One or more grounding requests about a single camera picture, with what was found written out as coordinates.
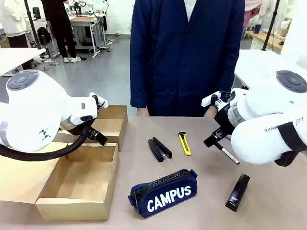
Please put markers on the navy Campus pencil case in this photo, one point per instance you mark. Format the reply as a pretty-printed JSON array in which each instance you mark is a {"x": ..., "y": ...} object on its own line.
[{"x": 165, "y": 194}]

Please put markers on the grey metal workbench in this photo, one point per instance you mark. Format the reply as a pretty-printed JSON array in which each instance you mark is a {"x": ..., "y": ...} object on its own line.
[{"x": 86, "y": 26}]

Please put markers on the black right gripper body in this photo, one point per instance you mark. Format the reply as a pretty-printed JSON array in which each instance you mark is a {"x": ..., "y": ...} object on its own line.
[{"x": 223, "y": 118}]

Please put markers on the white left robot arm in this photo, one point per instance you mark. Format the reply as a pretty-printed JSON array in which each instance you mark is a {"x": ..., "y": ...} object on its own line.
[{"x": 31, "y": 107}]

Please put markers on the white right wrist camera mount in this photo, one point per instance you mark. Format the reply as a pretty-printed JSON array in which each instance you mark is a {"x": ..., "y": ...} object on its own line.
[{"x": 207, "y": 100}]

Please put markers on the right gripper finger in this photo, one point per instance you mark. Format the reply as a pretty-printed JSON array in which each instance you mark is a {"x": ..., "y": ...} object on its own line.
[
  {"x": 211, "y": 141},
  {"x": 220, "y": 133}
]

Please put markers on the dark blue mug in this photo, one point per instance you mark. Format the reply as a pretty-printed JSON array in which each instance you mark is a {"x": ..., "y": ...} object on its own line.
[{"x": 257, "y": 28}]

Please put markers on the bystander in white coat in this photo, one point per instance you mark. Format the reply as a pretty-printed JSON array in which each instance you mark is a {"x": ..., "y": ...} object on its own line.
[{"x": 12, "y": 19}]

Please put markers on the black pen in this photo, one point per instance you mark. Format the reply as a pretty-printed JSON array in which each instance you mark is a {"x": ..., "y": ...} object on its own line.
[{"x": 229, "y": 155}]

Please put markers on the white table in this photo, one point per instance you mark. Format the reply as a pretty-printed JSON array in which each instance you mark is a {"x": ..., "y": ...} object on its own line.
[
  {"x": 14, "y": 58},
  {"x": 259, "y": 64}
]

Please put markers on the person in blue coat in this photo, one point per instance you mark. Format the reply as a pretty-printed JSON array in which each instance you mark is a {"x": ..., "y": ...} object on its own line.
[{"x": 182, "y": 60}]

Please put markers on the black stapler with white label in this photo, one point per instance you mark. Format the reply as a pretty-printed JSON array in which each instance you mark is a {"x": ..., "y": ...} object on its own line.
[{"x": 237, "y": 192}]

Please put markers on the pink cloth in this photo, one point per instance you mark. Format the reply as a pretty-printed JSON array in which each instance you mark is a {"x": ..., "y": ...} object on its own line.
[{"x": 249, "y": 16}]

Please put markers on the person's left forearm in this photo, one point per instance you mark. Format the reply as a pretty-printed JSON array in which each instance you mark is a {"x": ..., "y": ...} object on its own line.
[{"x": 230, "y": 72}]

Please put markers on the bystander in black clothes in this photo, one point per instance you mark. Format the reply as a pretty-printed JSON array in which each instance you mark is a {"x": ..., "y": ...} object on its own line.
[{"x": 60, "y": 24}]

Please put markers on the wooden desk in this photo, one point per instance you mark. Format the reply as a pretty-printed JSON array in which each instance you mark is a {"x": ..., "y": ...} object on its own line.
[{"x": 266, "y": 38}]

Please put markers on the black tripod pole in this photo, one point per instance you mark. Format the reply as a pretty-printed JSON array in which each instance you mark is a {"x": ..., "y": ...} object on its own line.
[
  {"x": 32, "y": 24},
  {"x": 271, "y": 24}
]

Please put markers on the small brown cardboard box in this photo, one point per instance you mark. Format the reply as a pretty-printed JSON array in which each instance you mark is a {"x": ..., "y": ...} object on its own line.
[{"x": 115, "y": 124}]

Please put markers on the yellow utility knife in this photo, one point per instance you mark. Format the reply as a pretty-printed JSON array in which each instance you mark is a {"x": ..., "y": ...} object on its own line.
[{"x": 185, "y": 143}]

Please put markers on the person's left hand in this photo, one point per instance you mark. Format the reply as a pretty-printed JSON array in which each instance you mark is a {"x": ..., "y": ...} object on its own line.
[{"x": 208, "y": 113}]

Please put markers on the black office chair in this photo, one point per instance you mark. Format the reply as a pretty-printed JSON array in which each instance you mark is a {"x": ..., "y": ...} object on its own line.
[{"x": 43, "y": 36}]

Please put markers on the person's right hand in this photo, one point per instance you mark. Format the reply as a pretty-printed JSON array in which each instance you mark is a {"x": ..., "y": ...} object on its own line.
[{"x": 142, "y": 112}]

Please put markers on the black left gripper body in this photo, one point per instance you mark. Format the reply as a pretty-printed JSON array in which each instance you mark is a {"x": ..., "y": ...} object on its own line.
[{"x": 72, "y": 127}]

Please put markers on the large brown cardboard box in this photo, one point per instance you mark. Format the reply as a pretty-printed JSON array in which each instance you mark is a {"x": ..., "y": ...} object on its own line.
[{"x": 79, "y": 177}]

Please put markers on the person's right forearm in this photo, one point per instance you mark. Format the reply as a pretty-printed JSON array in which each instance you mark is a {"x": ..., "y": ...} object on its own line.
[{"x": 139, "y": 86}]

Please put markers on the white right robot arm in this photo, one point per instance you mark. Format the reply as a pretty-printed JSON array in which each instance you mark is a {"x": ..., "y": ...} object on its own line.
[{"x": 263, "y": 107}]

